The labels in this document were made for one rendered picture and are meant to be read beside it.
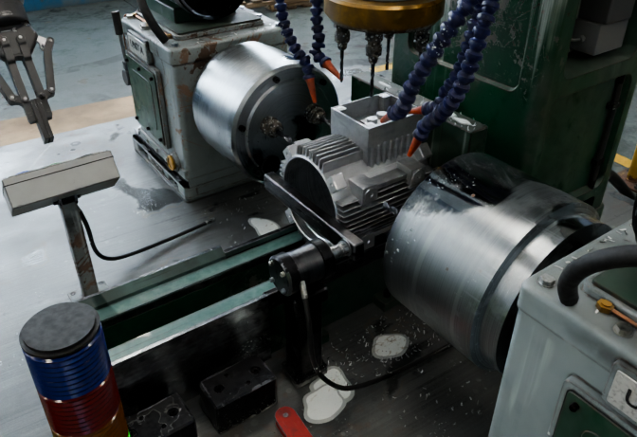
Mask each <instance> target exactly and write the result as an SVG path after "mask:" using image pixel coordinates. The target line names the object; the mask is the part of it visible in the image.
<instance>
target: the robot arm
mask: <svg viewBox="0 0 637 437"><path fill-rule="evenodd" d="M23 5H24V0H0V60H1V61H3V62H5V64H6V66H7V69H8V71H9V74H10V77H11V79H12V82H13V84H14V87H15V90H16V92H17V95H18V96H15V95H14V93H13V92H12V90H11V89H10V87H9V85H8V84H7V83H6V81H5V80H4V78H3V77H2V75H1V74H0V92H1V94H2V95H3V97H4V98H5V100H6V101H7V102H8V104H9V105H11V106H13V105H20V106H22V107H23V109H24V111H25V114H26V117H27V121H28V122H29V123H30V124H33V123H36V125H37V127H38V130H39V132H40V135H41V138H42V140H43V143H44V144H47V143H51V142H53V141H54V135H53V132H52V130H51V127H50V124H49V122H48V121H49V120H51V119H52V111H51V109H50V106H49V104H48V101H47V100H48V99H49V98H52V97H54V96H55V91H56V87H55V78H54V69H53V61H52V49H53V46H54V39H53V38H52V37H48V38H44V37H41V36H38V33H37V32H36V31H35V30H34V29H33V28H32V26H31V25H30V22H29V20H28V18H27V14H26V11H25V8H24V6H23ZM36 43H37V44H39V46H40V49H41V50H42V51H43V52H44V67H45V84H46V90H44V88H43V86H42V83H41V80H40V78H39V75H38V73H37V70H36V68H35V65H34V62H33V61H32V57H31V55H32V53H33V50H34V48H35V46H36ZM16 61H22V63H23V65H24V67H25V69H26V72H27V75H28V78H29V80H30V83H31V85H32V88H33V91H34V93H35V96H36V98H37V99H33V100H29V97H28V94H27V90H26V88H25V85H24V83H23V80H22V77H21V75H20V72H19V69H18V67H17V64H16Z"/></svg>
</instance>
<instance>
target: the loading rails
mask: <svg viewBox="0 0 637 437"><path fill-rule="evenodd" d="M306 242H307V241H306ZM306 242H304V238H301V235H300V234H299V232H298V227H297V225H296V223H292V224H289V225H287V226H284V227H282V228H278V229H275V230H273V231H270V232H267V233H266V234H263V235H261V236H258V237H256V238H253V239H250V240H248V241H245V242H243V243H240V244H238V245H236V246H232V247H229V248H227V249H224V250H223V249H222V247H221V246H216V247H213V248H210V249H208V250H205V251H203V252H200V253H197V254H195V255H192V256H190V257H188V258H185V259H183V260H180V261H177V262H175V263H172V264H168V265H165V266H163V267H160V268H158V269H156V270H153V271H151V272H148V273H146V274H143V275H140V276H138V277H135V278H133V279H131V280H128V281H126V282H122V283H119V284H116V285H114V286H111V287H109V288H106V289H103V290H101V291H99V292H96V293H94V294H91V295H89V296H86V297H83V298H81V299H78V300H74V301H72V302H80V303H85V304H88V305H90V306H92V307H93V308H94V309H96V310H97V312H98V313H99V316H100V322H101V326H102V330H103V333H104V337H105V341H106V345H107V349H108V353H109V355H110V359H111V363H112V367H113V371H114V375H115V379H116V382H117V386H118V393H119V396H120V400H121V404H122V407H123V411H124V415H125V418H127V417H129V416H131V415H133V414H135V413H137V412H139V411H141V410H144V409H146V408H149V407H150V406H152V405H154V404H155V403H157V402H159V401H161V400H163V399H165V398H167V397H169V396H171V395H173V394H175V393H179V395H180V396H181V398H182V399H183V401H184V402H186V401H188V400H190V399H192V398H193V397H195V396H197V395H199V388H198V385H199V382H200V381H202V380H203V379H205V378H207V377H209V376H211V375H213V374H215V373H219V372H221V371H222V370H224V369H226V368H228V367H230V366H232V365H234V364H235V363H237V362H239V361H241V360H243V359H246V358H248V357H250V356H252V355H255V354H257V355H258V356H259V357H260V358H261V359H262V360H263V362H265V361H267V360H268V359H270V358H272V357H271V354H272V353H274V352H276V351H278V350H280V349H281V348H283V347H285V346H286V336H285V312H284V304H283V303H282V301H281V300H280V299H279V298H278V289H277V288H276V286H275V285H274V283H273V282H270V281H269V278H271V277H270V274H269V269H268V262H269V259H270V257H271V256H273V255H276V254H278V253H280V252H287V251H290V250H292V249H294V248H297V247H299V246H303V245H304V244H305V243H306ZM386 243H387V239H386V235H385V234H384V233H382V234H380V235H377V236H375V238H374V246H373V247H370V248H368V249H366V250H364V256H363V257H362V258H360V259H358V260H356V261H353V260H352V259H350V258H349V257H348V256H344V257H343V256H342V257H340V258H337V259H336V262H337V268H336V272H335V274H334V276H332V277H330V278H327V279H325V280H323V281H322V282H323V283H324V284H326V285H327V286H328V300H327V301H325V302H323V303H322V325H321V345H322V344H324V343H326V342H328V341H329V332H328V331H327V330H326V329H325V328H324V327H325V326H327V325H329V324H331V323H332V322H334V321H336V320H338V319H341V318H343V317H345V316H347V315H349V314H351V313H353V312H354V311H356V310H358V309H360V308H362V307H364V306H366V305H368V304H370V303H372V302H373V303H374V304H375V305H376V306H377V307H379V308H380V309H381V310H382V311H383V312H386V311H388V310H390V309H392V308H393V307H395V306H397V305H399V304H400V301H398V300H397V299H396V298H395V297H394V296H393V295H392V294H391V293H390V291H389V290H388V288H387V285H386V284H385V280H384V274H383V260H384V252H385V247H386Z"/></svg>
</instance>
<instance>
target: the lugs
mask: <svg viewBox="0 0 637 437"><path fill-rule="evenodd" d="M297 145H299V143H296V144H292V145H289V146H287V147H286V148H285V149H284V150H283V154H284V156H285V158H286V160H287V161H288V160H289V159H290V158H291V157H292V156H293V155H296V151H297ZM414 155H415V157H416V159H417V161H422V160H425V159H427V158H429V157H430V156H432V152H431V150H430V148H429V146H428V143H427V142H424V143H421V144H420V146H419V147H418V148H417V150H416V151H415V152H414ZM326 183H327V185H328V187H329V189H330V191H331V194H334V193H337V192H339V191H343V190H344V189H346V188H347V187H348V184H347V182H346V180H345V178H344V176H343V173H337V174H334V175H331V176H330V177H329V178H327V179H326ZM285 213H286V216H287V218H288V220H289V223H294V222H295V221H294V219H293V217H292V215H291V213H290V211H289V209H287V210H286V211H285Z"/></svg>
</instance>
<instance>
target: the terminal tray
mask: <svg viewBox="0 0 637 437"><path fill-rule="evenodd" d="M383 94H387V95H388V96H383ZM398 99H399V98H397V97H396V96H394V95H392V94H390V93H388V92H383V93H380V94H377V95H373V97H372V98H371V97H367V98H364V99H360V100H354V101H351V102H348V103H344V104H341V105H338V106H335V107H331V135H332V134H340V135H342V136H343V137H344V136H346V137H345V138H347V137H348V138H349V140H352V141H353V143H355V146H359V151H360V150H363V161H364V162H365V164H366V166H367V167H368V166H370V167H372V168H373V166H374V164H376V165H378V166H379V165H380V162H381V161H382V162H383V163H386V160H387V159H388V160H389V161H391V158H392V157H393V158H394V159H397V156H398V155H400V156H401V157H402V156H403V154H406V155H407V154H408V151H409V149H410V145H411V143H412V141H413V138H414V136H413V131H414V130H415V129H416V128H417V122H418V121H419V120H421V119H422V118H423V117H424V115H418V114H409V113H408V114H407V116H406V117H405V118H403V119H399V120H398V121H392V120H391V121H388V122H385V123H381V122H380V120H381V119H382V118H383V117H384V116H385V115H386V114H387V110H388V108H389V107H390V106H391V105H394V104H395V103H396V101H397V100H398ZM338 107H343V109H338ZM368 123H372V124H373V125H368Z"/></svg>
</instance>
